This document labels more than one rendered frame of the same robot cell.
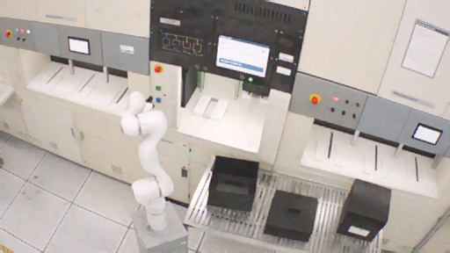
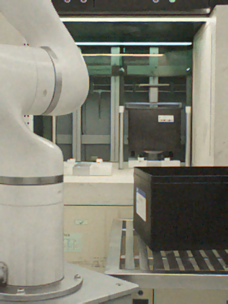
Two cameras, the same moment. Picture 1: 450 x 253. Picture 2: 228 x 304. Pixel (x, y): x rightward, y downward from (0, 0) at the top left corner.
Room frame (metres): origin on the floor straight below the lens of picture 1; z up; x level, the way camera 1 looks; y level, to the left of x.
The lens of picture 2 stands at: (0.29, 0.35, 1.05)
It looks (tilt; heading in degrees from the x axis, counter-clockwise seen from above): 3 degrees down; 350
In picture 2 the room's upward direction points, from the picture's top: straight up
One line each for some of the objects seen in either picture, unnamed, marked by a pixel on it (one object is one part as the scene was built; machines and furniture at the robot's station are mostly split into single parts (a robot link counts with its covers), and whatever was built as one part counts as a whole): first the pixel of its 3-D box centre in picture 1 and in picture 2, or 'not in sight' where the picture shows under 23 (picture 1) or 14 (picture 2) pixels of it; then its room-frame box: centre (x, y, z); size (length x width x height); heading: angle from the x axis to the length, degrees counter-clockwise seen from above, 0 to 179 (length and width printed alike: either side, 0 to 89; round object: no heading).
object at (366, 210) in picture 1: (364, 211); not in sight; (1.38, -0.95, 0.89); 0.29 x 0.29 x 0.25; 73
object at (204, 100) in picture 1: (211, 106); (83, 166); (2.21, 0.11, 0.89); 0.22 x 0.21 x 0.04; 168
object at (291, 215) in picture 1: (293, 213); not in sight; (1.38, -0.47, 0.83); 0.29 x 0.29 x 0.13; 80
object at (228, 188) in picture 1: (233, 184); (194, 203); (1.56, -0.09, 0.85); 0.28 x 0.28 x 0.17; 86
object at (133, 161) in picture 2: (257, 90); (153, 161); (2.46, -0.22, 0.89); 0.22 x 0.21 x 0.04; 168
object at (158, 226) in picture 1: (156, 215); (30, 232); (1.24, 0.33, 0.85); 0.19 x 0.19 x 0.18
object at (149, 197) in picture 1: (148, 195); (13, 114); (1.22, 0.36, 1.07); 0.19 x 0.12 x 0.24; 118
